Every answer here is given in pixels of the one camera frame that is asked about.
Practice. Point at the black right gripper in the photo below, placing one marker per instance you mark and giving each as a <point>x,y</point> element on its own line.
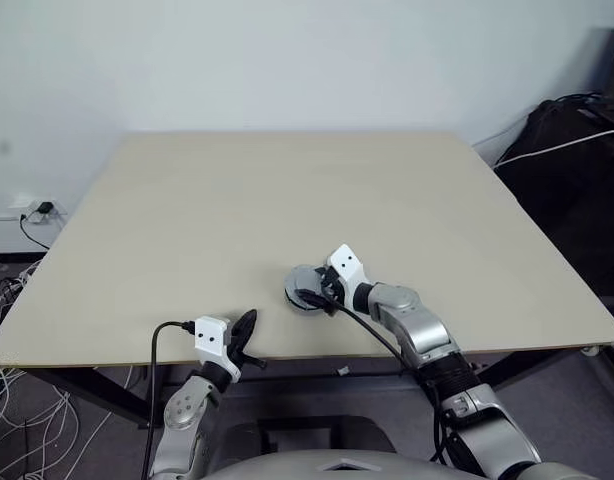
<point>336,290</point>

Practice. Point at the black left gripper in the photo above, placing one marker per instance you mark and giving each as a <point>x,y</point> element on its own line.
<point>237,357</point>

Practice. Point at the silver hinged motor lid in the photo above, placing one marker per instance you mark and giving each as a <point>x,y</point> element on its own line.
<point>302,280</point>

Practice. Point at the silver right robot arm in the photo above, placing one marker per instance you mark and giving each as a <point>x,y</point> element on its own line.
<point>422,335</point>

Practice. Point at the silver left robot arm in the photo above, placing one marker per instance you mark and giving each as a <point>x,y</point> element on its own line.
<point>184,405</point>

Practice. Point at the small grey floor object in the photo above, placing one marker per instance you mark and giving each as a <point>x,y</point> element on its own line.
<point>343,371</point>

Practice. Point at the grey robot torso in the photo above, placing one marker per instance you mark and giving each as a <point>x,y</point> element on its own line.
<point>337,462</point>

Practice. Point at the black power adapter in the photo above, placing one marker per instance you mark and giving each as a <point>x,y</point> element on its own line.
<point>45,207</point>

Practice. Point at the black bag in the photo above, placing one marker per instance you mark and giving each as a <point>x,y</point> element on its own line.
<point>562,200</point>

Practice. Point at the white table caster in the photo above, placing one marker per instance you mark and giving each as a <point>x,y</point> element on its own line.
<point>590,350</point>

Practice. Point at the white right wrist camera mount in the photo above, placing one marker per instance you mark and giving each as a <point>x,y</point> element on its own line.
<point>348,267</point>

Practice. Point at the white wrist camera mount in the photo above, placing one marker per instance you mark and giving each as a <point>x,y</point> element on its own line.
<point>348,267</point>
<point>212,340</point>

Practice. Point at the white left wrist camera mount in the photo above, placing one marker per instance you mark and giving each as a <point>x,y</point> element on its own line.
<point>212,340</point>

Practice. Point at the black metal table frame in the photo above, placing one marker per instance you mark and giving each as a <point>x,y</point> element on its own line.
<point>112,395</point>

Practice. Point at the wall power socket with plug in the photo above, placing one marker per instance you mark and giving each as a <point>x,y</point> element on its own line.
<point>42,209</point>

